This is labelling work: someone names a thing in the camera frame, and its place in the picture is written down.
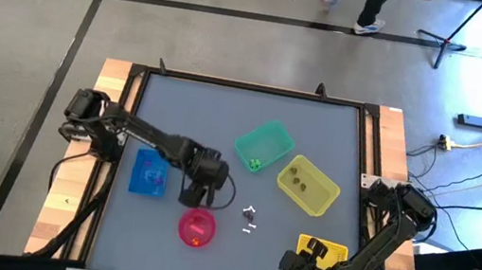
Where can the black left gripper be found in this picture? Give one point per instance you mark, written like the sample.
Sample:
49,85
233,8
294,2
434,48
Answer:
197,169

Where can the small orange plastic decoration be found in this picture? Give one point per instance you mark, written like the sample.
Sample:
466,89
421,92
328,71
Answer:
195,242

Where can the shiny metal jingle bell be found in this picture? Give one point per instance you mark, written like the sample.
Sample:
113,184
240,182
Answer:
247,212

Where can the small white plastic bone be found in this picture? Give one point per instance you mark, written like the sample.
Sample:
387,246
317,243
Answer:
249,208
247,231
251,225

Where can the small green plastic decoration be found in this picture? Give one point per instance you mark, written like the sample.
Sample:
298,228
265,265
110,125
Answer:
254,160
258,165

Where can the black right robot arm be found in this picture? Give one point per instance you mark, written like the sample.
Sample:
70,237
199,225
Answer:
379,237

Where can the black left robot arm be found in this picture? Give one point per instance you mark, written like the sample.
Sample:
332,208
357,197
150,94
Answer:
150,133

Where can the translucent pink plastic bowl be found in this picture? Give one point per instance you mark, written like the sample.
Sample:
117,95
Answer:
206,237

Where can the blue plastic tray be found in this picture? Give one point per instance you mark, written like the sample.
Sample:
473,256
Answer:
140,182

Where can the yellow mesh basket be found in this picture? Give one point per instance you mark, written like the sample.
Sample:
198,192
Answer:
338,252

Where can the translucent teal plastic bin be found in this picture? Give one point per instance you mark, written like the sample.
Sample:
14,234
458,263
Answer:
269,139

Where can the translucent yellow plastic bin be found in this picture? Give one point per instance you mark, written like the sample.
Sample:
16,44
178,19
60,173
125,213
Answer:
317,201

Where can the wooden table side board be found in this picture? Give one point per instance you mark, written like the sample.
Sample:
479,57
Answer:
390,143
63,204

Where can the black desk leg bar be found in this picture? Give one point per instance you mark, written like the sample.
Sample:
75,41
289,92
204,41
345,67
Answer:
452,260

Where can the yellow power strip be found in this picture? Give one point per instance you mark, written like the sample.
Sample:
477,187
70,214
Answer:
445,143

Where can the person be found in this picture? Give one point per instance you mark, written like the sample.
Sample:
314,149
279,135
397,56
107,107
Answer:
372,6

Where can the black tripod stand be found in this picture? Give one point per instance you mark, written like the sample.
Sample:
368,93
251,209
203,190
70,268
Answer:
446,41

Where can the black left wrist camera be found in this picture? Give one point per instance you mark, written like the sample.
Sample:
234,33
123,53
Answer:
219,170

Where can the black table frame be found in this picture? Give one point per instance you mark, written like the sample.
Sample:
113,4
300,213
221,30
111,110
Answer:
253,86

